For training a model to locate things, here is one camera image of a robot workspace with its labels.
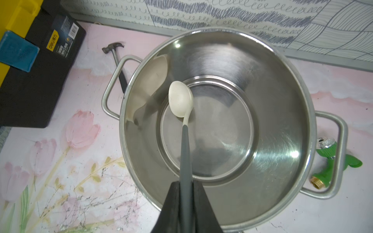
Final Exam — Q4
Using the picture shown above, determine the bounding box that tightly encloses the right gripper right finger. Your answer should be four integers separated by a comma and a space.
193, 180, 223, 233

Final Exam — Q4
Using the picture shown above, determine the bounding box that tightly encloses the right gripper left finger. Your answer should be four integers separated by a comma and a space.
151, 181, 180, 233

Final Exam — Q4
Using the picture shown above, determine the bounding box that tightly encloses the stainless steel pot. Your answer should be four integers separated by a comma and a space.
102, 27, 348, 232

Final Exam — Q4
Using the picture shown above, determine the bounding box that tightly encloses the white spoon grey handle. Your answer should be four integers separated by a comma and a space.
169, 81, 194, 233

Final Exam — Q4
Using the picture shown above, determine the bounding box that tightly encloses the floral pink table mat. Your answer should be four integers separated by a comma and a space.
1, 23, 373, 233

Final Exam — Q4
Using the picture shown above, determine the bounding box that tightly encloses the small black hammer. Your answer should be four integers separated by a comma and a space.
102, 42, 127, 93

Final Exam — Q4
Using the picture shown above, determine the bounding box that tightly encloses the yellow black toolbox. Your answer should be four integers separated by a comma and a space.
1, 1, 86, 128

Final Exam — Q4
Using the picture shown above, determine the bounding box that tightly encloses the green hose nozzle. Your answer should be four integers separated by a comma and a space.
309, 137, 363, 190

